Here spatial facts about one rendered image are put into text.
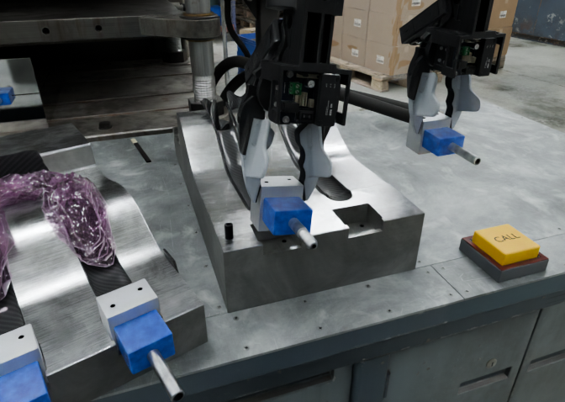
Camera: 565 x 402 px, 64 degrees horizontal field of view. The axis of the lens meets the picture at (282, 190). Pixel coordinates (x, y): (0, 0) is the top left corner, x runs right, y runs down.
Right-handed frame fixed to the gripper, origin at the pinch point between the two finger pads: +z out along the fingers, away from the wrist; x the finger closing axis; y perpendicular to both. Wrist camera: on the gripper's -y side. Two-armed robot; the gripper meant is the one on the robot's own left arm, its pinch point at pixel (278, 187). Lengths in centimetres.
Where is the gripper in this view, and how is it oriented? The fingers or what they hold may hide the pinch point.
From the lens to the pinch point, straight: 50.8
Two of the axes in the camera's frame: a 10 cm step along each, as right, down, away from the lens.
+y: 3.3, 3.2, -8.9
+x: 9.4, -0.3, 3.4
